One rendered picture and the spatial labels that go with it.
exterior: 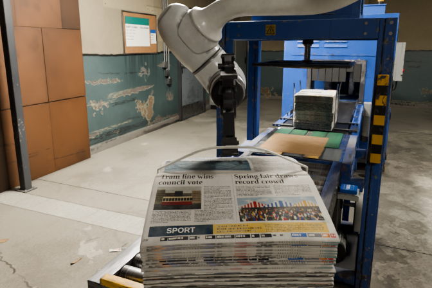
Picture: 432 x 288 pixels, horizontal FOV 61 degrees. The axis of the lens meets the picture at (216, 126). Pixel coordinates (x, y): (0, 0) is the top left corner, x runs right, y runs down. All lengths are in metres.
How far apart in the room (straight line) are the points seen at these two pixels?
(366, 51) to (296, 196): 3.75
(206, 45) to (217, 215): 0.47
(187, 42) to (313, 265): 0.58
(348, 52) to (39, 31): 3.32
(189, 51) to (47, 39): 3.58
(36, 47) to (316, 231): 3.98
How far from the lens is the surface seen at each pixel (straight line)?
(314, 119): 2.82
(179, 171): 0.69
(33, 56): 4.30
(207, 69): 0.93
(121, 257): 1.18
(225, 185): 0.64
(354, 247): 2.76
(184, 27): 0.91
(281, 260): 0.57
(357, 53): 4.32
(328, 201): 1.57
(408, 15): 9.51
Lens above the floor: 1.42
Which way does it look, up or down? 12 degrees down
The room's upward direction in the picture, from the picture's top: straight up
